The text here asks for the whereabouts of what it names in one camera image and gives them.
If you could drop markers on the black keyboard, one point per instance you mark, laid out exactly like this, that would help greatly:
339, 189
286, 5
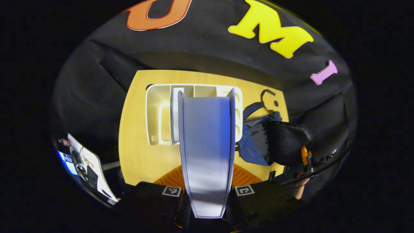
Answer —
92, 177

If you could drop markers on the white book with blue cover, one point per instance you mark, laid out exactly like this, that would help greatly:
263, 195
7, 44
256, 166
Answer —
207, 145

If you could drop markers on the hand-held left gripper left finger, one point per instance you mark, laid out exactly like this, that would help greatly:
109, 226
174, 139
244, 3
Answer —
148, 200

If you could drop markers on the white plastic bookshelf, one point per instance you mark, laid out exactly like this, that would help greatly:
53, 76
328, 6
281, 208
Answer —
158, 110

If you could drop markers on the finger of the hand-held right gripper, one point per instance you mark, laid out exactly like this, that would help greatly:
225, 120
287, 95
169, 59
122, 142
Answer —
305, 156

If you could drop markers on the dark blue schoolbag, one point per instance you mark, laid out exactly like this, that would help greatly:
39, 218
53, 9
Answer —
255, 139

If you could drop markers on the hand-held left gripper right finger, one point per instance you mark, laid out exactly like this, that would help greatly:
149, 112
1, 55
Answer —
262, 200

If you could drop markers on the white side desk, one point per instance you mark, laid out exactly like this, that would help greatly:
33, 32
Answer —
93, 161

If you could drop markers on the computer monitor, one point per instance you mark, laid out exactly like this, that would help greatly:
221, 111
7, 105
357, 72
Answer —
66, 160

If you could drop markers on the red drink bottle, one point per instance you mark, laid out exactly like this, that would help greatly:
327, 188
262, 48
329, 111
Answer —
64, 142

